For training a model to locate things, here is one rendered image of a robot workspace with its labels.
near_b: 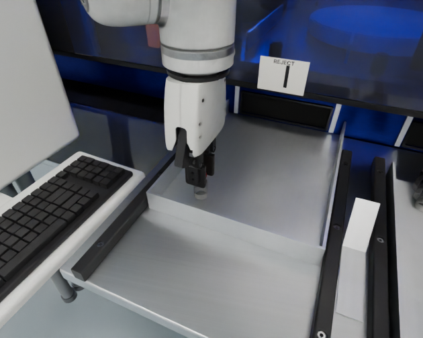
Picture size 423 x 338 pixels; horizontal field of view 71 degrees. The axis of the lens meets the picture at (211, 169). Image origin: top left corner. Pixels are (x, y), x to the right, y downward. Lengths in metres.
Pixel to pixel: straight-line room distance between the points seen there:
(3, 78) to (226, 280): 0.54
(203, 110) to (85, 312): 1.20
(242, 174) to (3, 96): 0.47
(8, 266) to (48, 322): 0.94
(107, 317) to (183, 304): 1.03
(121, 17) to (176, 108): 0.11
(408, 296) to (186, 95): 0.35
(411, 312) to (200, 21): 0.39
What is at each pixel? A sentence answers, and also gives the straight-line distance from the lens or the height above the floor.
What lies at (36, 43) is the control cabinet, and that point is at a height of 1.04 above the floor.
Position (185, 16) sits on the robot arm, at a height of 1.16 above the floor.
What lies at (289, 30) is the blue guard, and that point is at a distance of 0.54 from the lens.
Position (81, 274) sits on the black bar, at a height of 0.90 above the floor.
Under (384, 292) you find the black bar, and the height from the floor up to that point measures 0.90.
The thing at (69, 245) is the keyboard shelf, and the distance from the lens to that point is 0.58.
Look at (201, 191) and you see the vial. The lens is 0.47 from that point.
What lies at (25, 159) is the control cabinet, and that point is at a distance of 0.75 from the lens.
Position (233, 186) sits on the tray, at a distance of 0.51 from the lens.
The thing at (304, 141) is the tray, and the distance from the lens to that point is 0.64.
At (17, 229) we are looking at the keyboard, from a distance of 0.61.
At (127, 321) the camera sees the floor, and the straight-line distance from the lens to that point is 1.38.
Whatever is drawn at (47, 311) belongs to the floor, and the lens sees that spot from 1.51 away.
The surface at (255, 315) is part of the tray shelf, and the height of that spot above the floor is 0.88.
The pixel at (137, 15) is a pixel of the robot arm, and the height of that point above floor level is 1.16.
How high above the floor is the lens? 1.22
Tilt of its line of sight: 39 degrees down
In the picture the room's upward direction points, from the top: straight up
